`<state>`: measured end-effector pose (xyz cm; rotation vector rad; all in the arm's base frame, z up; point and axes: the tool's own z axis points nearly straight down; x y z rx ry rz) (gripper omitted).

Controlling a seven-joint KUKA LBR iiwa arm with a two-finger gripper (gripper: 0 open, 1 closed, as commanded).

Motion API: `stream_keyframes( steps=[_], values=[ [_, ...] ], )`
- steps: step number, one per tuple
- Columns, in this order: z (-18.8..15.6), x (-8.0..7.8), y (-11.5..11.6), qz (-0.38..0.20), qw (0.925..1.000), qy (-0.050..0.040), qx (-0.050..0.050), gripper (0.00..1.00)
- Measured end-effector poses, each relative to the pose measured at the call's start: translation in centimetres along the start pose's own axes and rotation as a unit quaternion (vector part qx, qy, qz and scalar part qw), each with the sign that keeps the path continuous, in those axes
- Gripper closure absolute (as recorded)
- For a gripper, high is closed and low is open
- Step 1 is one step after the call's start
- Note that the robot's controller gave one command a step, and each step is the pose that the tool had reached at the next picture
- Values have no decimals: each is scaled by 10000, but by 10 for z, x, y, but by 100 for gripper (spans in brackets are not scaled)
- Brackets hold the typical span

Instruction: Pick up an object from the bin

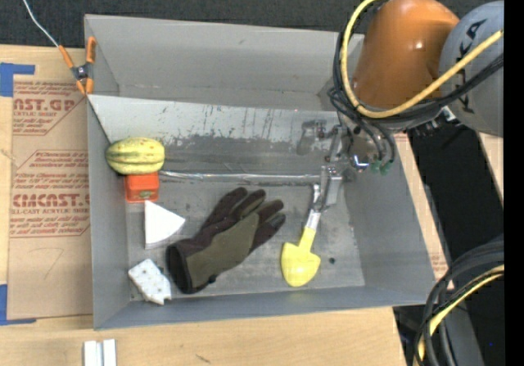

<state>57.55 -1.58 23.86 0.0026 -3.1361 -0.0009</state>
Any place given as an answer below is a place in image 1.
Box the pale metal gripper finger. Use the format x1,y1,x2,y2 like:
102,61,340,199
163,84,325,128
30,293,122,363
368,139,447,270
310,183,324,214
321,164,344,207

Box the yellow toy shovel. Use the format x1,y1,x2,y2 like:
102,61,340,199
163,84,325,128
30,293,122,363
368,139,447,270
280,210,323,288

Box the brown and olive glove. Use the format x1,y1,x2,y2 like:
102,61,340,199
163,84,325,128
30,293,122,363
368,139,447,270
165,187,287,295

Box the grey metal bin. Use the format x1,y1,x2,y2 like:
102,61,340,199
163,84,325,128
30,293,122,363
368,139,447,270
84,14,437,331

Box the white foam wedge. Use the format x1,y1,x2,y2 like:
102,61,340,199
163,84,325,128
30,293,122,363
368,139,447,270
143,199,186,251

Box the orange box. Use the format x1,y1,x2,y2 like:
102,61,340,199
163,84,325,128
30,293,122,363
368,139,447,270
124,171,160,204

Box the yellow-green striped squash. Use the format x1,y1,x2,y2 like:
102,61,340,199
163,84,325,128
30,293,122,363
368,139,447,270
105,137,166,176

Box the white dotted cheese wedge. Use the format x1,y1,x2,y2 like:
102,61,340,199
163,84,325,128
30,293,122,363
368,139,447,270
127,258,173,306

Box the brown cardboard board red print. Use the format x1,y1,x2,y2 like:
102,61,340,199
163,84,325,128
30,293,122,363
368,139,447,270
0,43,94,323

